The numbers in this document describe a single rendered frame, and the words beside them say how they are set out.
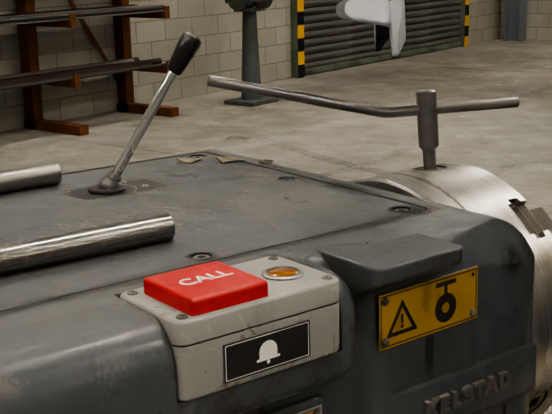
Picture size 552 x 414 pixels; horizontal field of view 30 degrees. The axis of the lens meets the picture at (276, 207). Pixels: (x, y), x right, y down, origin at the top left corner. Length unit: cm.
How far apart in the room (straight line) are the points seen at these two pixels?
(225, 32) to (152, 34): 110
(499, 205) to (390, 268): 37
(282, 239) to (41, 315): 22
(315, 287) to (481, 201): 42
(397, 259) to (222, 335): 16
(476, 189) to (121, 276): 48
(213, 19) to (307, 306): 1022
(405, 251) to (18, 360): 31
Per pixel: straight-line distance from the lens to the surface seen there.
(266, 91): 111
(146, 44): 1015
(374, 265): 73
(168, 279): 67
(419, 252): 77
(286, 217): 86
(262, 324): 67
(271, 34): 1165
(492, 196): 109
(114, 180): 98
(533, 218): 111
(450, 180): 110
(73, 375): 61
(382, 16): 105
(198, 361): 64
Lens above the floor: 148
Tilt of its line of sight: 14 degrees down
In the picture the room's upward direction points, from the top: 1 degrees counter-clockwise
